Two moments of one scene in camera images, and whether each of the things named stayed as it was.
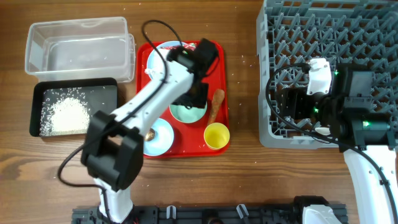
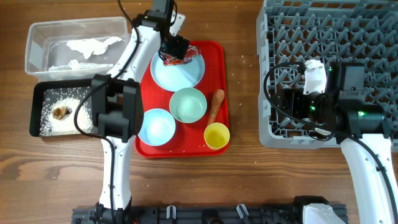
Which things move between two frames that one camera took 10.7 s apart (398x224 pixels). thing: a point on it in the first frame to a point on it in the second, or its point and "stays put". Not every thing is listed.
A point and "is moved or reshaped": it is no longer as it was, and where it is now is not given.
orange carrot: [217, 98] stays put
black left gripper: [200, 101] to [180, 48]
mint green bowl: [189, 116] stays put
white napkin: [151, 72] to [93, 46]
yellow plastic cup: [216, 135] stays put
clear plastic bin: [97, 47] stays put
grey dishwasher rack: [289, 33] stays put
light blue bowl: [163, 140] is moved or reshaped
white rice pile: [64, 111] stays put
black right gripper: [286, 106] stays put
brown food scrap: [150, 135] to [60, 112]
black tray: [65, 108] stays put
